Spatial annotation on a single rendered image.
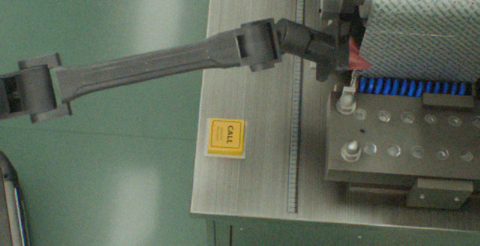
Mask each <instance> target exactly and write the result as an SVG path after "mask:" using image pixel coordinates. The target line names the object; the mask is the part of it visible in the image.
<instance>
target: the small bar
mask: <svg viewBox="0 0 480 246"><path fill-rule="evenodd" d="M421 108H425V109H437V110H460V111H472V110H473V108H474V103H473V96H463V95H451V94H428V93H423V95H422V96H421Z"/></svg>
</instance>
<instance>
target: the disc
mask: <svg viewBox="0 0 480 246"><path fill-rule="evenodd" d="M374 1H375V0H370V7H369V10H368V13H367V17H366V18H361V21H362V25H364V27H368V26H369V25H370V22H371V18H372V14H373V9H374Z"/></svg>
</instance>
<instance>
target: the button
mask: <svg viewBox="0 0 480 246"><path fill-rule="evenodd" d="M244 133H245V120H243V119H231V118H210V119H209V129H208V146H207V152H208V154H216V155H238V156H241V155H243V145H244Z"/></svg>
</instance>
